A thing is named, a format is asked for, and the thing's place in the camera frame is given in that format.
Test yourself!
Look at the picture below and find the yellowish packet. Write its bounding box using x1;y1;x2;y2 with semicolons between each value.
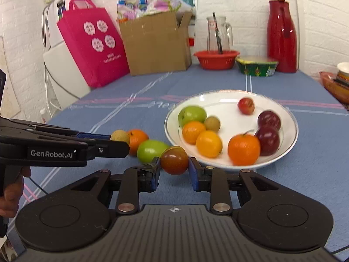
0;237;17;262

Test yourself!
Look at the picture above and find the brown-red jujube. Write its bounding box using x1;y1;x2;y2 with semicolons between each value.
160;146;189;176

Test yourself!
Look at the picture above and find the white cable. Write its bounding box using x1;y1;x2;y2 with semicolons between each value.
45;68;59;107

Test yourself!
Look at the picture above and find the person's left hand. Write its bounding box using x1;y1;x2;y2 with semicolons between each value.
0;166;32;219

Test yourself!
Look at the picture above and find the green fruit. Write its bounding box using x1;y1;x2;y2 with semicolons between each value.
137;140;171;164
178;106;208;128

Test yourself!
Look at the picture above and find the red plastic basket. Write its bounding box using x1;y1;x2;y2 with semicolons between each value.
193;50;240;70

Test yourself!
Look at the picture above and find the patterned box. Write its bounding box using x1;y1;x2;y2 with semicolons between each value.
334;72;349;88

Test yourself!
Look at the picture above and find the large orange with long stem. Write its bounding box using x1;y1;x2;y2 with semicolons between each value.
228;133;261;166

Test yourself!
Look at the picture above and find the blue striped tablecloth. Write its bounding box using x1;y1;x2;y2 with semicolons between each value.
5;64;349;254

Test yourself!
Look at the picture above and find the small orange with stem spot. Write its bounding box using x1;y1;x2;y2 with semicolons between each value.
126;129;149;157

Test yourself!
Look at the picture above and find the green instant noodle bowl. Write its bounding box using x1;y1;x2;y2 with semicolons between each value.
235;56;279;77

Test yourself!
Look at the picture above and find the orange tangerine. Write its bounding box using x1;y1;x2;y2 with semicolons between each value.
182;121;207;145

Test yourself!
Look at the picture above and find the floral plastic bag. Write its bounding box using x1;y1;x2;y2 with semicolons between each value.
117;0;183;22

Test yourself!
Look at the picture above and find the pink tote bag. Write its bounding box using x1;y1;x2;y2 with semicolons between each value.
57;0;130;88

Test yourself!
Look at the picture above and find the small red fruit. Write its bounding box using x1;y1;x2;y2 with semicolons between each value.
237;97;256;115

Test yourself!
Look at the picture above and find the glass pitcher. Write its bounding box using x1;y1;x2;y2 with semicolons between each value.
206;16;234;53

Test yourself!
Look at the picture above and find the red thermos jug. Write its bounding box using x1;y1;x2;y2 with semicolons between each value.
267;0;298;73

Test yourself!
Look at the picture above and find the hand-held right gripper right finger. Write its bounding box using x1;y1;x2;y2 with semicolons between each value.
189;157;280;215

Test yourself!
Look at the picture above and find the yellow-orange tangerine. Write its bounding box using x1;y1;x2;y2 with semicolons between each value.
195;130;223;158

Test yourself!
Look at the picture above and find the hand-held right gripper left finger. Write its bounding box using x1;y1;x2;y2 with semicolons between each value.
70;157;161;215

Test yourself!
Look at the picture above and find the white ceramic plate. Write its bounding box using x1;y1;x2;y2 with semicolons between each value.
164;90;298;171

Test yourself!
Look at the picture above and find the dark red plum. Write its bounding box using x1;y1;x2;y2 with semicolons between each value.
254;126;281;157
257;110;282;131

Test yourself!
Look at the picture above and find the dark utensil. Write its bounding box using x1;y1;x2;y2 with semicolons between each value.
212;12;223;54

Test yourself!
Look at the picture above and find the white wall-mounted water purifier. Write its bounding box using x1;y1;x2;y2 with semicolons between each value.
42;0;90;47

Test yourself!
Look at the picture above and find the black cable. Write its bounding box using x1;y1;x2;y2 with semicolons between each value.
27;177;48;195

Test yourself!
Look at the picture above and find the tan longan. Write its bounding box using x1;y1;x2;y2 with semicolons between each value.
204;116;221;132
110;130;131;145

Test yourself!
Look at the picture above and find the orange-brown plastic basket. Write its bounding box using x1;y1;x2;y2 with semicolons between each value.
320;71;349;104

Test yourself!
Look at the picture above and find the cardboard box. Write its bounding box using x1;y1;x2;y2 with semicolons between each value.
118;11;193;76

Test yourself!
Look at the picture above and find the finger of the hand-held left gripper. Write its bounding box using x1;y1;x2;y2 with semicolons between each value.
9;119;112;142
35;135;130;160

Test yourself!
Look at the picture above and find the white appliance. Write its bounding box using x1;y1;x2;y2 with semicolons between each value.
43;41;92;101

